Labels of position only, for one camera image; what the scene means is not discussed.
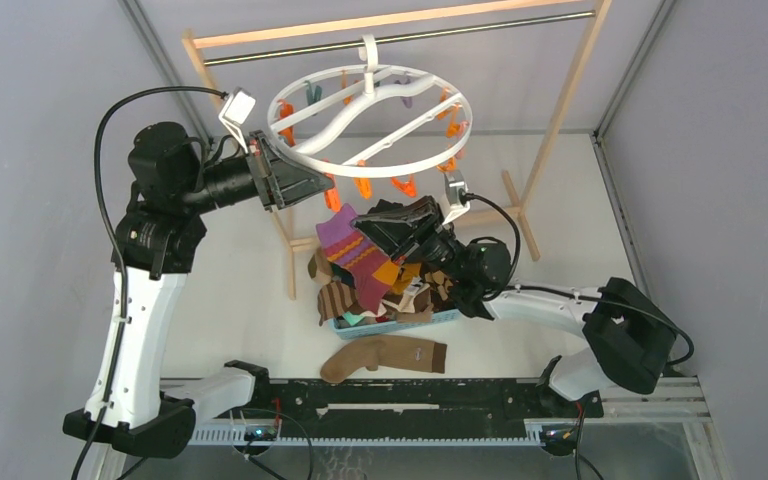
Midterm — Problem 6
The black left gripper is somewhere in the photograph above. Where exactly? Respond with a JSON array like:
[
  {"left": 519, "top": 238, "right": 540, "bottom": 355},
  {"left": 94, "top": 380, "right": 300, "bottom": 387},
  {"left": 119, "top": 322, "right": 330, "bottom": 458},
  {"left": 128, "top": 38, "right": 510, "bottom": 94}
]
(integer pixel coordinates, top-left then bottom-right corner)
[{"left": 179, "top": 130, "right": 334, "bottom": 215}]

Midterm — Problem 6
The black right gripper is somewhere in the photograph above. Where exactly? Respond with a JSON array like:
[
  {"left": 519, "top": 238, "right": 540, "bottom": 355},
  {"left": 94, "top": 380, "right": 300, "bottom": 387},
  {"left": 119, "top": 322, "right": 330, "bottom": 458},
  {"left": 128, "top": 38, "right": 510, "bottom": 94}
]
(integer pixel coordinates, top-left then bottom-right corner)
[{"left": 353, "top": 195, "right": 469, "bottom": 283}]

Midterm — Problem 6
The orange clothespin clip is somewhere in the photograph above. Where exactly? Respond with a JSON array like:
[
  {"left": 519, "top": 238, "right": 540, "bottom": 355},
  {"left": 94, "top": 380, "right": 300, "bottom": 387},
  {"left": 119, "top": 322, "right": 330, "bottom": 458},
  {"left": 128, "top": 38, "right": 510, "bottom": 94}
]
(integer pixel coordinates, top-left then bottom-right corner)
[{"left": 324, "top": 174, "right": 342, "bottom": 213}]

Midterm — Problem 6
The purple striped sock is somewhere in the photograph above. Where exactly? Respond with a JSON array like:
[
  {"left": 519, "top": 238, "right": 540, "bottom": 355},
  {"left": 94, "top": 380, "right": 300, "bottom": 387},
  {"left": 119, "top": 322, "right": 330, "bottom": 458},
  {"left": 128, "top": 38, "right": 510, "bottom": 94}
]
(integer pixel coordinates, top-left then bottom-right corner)
[{"left": 315, "top": 204, "right": 400, "bottom": 311}]

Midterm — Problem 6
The white round clip hanger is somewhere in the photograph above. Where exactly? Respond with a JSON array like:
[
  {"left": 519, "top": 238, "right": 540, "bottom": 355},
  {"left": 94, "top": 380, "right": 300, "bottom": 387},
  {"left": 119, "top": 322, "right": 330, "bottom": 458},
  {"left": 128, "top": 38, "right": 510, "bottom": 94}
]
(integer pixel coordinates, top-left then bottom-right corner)
[{"left": 266, "top": 35, "right": 474, "bottom": 178}]

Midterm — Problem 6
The tan brown sock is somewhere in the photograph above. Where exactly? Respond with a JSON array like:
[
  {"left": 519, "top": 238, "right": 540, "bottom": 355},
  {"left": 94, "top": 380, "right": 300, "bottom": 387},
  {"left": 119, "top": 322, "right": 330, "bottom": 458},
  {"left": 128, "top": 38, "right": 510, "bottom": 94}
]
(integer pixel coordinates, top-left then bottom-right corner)
[{"left": 320, "top": 335, "right": 448, "bottom": 384}]

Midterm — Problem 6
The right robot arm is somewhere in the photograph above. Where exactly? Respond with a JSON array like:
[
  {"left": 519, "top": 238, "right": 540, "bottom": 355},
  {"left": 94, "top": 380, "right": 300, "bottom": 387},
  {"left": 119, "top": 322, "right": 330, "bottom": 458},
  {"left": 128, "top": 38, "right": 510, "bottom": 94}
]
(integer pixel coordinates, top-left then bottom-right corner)
[{"left": 350, "top": 196, "right": 687, "bottom": 416}]

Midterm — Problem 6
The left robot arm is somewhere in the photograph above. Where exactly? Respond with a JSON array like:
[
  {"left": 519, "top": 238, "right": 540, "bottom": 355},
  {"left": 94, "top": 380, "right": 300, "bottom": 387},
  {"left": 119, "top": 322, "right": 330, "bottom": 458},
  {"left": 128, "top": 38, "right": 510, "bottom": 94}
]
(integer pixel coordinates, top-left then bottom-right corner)
[{"left": 63, "top": 122, "right": 333, "bottom": 459}]

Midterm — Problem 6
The pile of mixed socks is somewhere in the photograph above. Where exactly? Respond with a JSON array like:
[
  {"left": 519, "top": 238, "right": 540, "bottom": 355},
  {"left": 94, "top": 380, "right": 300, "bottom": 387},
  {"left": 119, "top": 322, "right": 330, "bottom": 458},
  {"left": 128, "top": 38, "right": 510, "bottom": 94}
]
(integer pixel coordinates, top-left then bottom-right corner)
[{"left": 307, "top": 249, "right": 458, "bottom": 333}]

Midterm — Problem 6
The teal clothespin clip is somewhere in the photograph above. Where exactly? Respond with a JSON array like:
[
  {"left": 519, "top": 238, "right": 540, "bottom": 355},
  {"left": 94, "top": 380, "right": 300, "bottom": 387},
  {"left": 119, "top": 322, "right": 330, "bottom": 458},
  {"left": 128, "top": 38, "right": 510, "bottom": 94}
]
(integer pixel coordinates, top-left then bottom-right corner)
[{"left": 305, "top": 81, "right": 323, "bottom": 106}]

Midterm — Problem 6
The light blue sock basket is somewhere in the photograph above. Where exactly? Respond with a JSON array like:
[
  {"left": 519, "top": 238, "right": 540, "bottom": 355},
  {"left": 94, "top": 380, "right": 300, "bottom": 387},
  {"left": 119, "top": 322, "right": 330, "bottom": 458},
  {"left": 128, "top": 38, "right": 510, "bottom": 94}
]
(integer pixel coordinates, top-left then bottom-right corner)
[{"left": 327, "top": 310, "right": 463, "bottom": 340}]

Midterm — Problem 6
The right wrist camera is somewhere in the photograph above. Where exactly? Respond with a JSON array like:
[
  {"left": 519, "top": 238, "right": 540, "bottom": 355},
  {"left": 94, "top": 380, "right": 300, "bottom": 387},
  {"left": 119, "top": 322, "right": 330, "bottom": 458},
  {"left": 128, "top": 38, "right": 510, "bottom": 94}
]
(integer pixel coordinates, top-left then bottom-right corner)
[{"left": 439, "top": 169, "right": 470, "bottom": 225}]

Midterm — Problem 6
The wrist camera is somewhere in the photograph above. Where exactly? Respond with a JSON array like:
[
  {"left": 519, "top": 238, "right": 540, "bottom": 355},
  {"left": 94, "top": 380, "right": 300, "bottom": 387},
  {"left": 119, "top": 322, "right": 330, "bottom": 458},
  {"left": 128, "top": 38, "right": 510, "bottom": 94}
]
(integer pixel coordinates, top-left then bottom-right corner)
[
  {"left": 439, "top": 169, "right": 470, "bottom": 225},
  {"left": 218, "top": 88, "right": 256, "bottom": 153}
]

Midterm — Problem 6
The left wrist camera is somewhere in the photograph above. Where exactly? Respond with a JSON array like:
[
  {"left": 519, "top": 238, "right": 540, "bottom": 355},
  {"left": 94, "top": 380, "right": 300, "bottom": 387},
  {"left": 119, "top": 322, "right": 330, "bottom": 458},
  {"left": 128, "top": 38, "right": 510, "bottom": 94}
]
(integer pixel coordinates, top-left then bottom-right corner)
[{"left": 218, "top": 88, "right": 256, "bottom": 153}]

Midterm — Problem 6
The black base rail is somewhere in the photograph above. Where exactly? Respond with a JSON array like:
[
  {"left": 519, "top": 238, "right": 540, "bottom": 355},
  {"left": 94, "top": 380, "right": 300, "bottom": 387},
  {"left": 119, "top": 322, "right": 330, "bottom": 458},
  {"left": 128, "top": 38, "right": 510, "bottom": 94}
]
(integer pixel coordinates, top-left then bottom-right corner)
[{"left": 219, "top": 369, "right": 604, "bottom": 446}]

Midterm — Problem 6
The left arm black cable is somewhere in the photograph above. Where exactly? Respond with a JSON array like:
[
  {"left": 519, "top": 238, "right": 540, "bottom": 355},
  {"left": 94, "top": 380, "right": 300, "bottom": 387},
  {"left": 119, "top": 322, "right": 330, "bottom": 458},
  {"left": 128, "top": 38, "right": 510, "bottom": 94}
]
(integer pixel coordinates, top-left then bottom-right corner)
[{"left": 69, "top": 86, "right": 230, "bottom": 480}]

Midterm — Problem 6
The wooden clothes rack frame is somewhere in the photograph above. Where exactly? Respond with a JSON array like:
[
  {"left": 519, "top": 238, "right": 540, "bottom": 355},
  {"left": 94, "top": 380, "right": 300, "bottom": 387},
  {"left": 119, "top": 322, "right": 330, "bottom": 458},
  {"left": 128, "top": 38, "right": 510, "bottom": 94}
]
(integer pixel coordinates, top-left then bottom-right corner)
[{"left": 181, "top": 0, "right": 614, "bottom": 301}]

